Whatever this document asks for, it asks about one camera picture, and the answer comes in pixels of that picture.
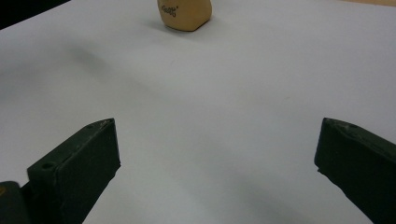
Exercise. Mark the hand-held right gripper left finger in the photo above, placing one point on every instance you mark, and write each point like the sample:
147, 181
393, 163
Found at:
74, 174

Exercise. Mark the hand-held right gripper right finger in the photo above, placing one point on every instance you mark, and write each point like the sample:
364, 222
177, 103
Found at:
361, 168

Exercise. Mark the brown cup with animal figure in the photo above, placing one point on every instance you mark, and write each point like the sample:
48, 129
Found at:
185, 14

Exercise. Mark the wooden table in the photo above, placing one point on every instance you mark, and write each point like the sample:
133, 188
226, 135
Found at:
373, 2

